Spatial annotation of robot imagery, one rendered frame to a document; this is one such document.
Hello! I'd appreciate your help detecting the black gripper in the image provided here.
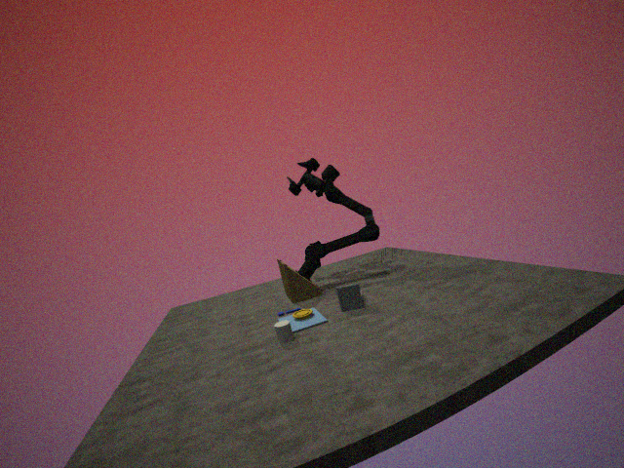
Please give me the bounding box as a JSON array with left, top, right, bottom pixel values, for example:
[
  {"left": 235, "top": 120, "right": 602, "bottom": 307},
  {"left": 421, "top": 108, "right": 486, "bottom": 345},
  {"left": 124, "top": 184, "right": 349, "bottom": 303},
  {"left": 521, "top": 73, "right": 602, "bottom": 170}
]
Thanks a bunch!
[{"left": 287, "top": 158, "right": 320, "bottom": 196}]

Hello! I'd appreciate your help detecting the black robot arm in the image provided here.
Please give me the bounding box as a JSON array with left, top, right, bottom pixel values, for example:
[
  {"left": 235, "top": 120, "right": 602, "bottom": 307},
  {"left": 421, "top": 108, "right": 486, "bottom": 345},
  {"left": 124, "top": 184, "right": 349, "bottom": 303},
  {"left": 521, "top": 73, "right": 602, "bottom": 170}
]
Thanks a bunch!
[{"left": 295, "top": 165, "right": 379, "bottom": 282}]

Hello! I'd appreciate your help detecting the cream cylinder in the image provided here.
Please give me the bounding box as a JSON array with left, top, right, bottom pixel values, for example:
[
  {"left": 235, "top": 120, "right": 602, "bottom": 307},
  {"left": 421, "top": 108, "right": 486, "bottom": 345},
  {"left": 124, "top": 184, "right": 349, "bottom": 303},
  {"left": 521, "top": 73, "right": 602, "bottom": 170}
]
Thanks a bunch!
[{"left": 275, "top": 320, "right": 293, "bottom": 344}]

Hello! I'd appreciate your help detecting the light blue flat mat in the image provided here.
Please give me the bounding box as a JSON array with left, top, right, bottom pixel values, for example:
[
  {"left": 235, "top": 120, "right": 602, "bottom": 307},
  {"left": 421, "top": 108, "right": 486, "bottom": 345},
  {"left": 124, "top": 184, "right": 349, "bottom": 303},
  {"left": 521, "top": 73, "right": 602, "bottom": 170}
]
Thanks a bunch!
[{"left": 278, "top": 307, "right": 328, "bottom": 333}]

